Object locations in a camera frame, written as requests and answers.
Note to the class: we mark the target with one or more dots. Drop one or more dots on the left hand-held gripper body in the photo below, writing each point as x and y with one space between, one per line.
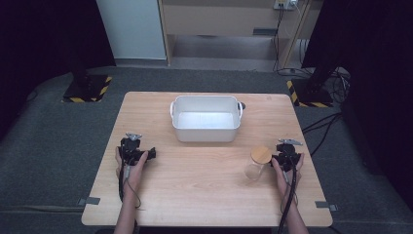
130 151

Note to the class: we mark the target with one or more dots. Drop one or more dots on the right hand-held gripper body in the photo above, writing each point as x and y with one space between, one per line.
287 156

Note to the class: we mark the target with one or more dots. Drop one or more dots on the glass jar with wooden lid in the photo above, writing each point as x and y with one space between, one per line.
258 162

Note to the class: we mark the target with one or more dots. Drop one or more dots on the white plastic bin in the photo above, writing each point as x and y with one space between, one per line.
206 118

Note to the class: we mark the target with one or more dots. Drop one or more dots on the person's right hand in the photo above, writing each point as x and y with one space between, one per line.
283 180

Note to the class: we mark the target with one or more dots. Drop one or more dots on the person's left hand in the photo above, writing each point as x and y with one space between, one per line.
134 177

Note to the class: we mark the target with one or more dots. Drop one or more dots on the small black round object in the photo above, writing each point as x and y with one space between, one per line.
242 105

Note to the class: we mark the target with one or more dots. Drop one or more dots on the black striped stand base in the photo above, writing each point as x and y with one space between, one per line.
87 89
313 94

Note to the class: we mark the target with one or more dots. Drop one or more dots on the black curtain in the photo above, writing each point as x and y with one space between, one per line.
39 39
380 81

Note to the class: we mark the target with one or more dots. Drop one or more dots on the white panel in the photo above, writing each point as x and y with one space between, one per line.
131 29

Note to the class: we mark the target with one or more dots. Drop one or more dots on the white power strip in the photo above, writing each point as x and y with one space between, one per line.
285 4

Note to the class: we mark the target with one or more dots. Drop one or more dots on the grey metal table bracket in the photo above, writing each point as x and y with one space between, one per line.
89 201
326 205

